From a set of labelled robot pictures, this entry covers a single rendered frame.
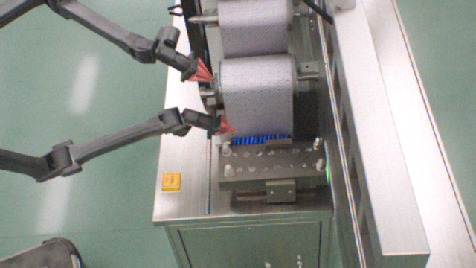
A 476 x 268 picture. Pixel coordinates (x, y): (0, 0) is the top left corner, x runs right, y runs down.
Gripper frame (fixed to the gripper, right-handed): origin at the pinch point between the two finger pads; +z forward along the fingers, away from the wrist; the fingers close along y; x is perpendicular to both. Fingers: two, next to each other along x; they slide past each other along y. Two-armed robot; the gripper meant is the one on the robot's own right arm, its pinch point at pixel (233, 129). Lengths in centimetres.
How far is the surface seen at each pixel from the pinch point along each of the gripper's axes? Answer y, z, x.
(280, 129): 0.2, 15.5, 7.4
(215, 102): -7.9, -8.7, 3.1
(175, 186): 13.0, -13.1, -24.3
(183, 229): 25.6, -6.2, -32.0
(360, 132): 55, -2, 67
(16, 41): -202, -101, -182
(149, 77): -151, -7, -128
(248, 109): 0.2, 0.0, 12.0
